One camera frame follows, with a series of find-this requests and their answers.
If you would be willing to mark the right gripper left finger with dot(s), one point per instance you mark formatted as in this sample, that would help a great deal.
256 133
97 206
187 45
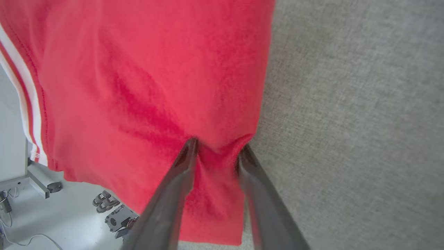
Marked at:
166 208

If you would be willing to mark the grey fabric sofa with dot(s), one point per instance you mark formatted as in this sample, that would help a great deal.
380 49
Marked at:
353 121

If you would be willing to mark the white metal frame leg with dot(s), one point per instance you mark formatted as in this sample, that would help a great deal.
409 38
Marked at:
31 178

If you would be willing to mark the small grey metal cylinder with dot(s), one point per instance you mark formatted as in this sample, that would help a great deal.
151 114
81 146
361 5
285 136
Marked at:
5 203

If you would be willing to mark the red Bulls 23 jersey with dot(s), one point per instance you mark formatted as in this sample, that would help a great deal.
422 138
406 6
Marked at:
138 86

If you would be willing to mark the grey metal bracket plate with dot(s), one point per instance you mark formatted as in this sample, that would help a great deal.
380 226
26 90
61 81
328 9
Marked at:
119 219

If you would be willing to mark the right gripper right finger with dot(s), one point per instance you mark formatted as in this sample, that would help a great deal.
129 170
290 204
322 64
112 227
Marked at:
267 208

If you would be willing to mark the black round frame foot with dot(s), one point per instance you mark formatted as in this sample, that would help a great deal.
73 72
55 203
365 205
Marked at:
54 187

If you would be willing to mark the grey caster wheel pair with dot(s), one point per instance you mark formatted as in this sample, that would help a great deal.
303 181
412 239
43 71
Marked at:
105 202

